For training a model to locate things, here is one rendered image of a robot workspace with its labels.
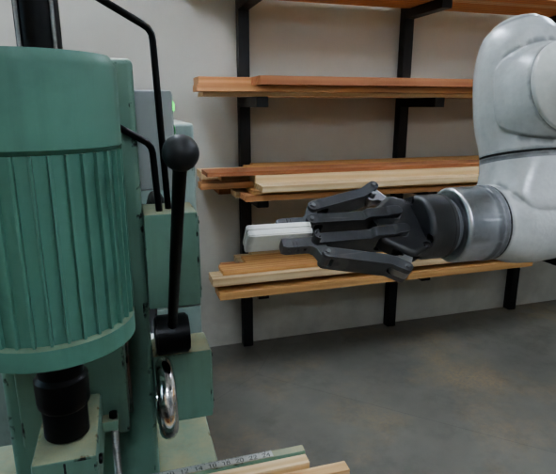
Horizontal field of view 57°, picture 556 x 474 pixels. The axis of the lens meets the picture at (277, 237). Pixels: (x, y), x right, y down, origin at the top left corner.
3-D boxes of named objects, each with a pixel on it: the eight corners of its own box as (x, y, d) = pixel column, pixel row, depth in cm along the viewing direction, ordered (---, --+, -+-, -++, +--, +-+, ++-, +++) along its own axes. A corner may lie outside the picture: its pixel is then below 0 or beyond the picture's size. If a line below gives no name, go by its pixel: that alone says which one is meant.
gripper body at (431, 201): (443, 273, 60) (373, 279, 58) (417, 216, 65) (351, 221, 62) (474, 235, 54) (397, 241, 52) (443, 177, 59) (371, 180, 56)
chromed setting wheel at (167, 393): (161, 459, 74) (156, 383, 71) (155, 411, 85) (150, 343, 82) (182, 455, 75) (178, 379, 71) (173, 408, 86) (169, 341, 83)
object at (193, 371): (157, 425, 81) (152, 356, 78) (154, 402, 88) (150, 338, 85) (215, 415, 84) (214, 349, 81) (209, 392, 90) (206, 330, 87)
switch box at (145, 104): (139, 191, 83) (132, 89, 79) (137, 182, 93) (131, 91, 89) (177, 189, 85) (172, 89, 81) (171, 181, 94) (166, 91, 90)
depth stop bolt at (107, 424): (107, 480, 70) (101, 418, 68) (107, 470, 72) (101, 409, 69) (122, 477, 71) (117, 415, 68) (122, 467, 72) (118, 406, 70)
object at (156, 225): (149, 309, 78) (142, 214, 75) (146, 290, 87) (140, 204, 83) (203, 304, 81) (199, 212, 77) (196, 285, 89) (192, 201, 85)
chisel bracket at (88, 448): (39, 530, 58) (29, 466, 56) (53, 452, 71) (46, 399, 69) (106, 515, 60) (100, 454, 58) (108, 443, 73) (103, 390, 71)
